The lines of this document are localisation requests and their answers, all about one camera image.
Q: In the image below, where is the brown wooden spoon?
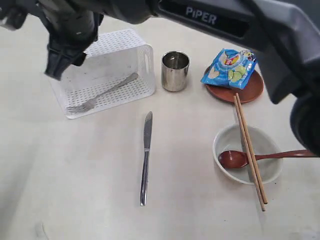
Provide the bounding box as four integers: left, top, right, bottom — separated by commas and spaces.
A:
218, 149, 318, 169

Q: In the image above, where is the brown wooden chopstick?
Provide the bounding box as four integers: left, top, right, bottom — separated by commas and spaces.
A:
233, 95, 266, 212
236, 93, 268, 205

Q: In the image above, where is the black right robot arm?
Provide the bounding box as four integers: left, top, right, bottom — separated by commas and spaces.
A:
24, 0, 320, 155

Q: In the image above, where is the grey speckled ceramic bowl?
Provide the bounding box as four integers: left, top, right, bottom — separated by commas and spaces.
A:
212, 124, 283, 185

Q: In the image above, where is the grey metal cup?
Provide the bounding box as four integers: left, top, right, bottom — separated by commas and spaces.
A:
161, 51, 190, 92

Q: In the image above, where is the silver metal table knife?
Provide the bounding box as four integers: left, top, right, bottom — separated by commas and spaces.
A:
139, 111, 153, 206

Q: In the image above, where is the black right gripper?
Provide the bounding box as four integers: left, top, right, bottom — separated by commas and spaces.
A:
38, 0, 104, 81

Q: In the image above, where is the silver metal fork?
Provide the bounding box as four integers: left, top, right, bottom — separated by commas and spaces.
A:
66, 72, 139, 114

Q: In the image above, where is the brown wooden plate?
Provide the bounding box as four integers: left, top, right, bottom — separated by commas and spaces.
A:
204, 70, 264, 104

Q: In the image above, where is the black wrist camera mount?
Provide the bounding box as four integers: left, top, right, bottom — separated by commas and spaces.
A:
0, 0, 28, 31

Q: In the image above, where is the white perforated plastic basket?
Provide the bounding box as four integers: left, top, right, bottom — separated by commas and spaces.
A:
49, 28, 156, 119

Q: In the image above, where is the blue chips snack bag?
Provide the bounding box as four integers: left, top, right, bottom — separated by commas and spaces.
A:
201, 48, 257, 90

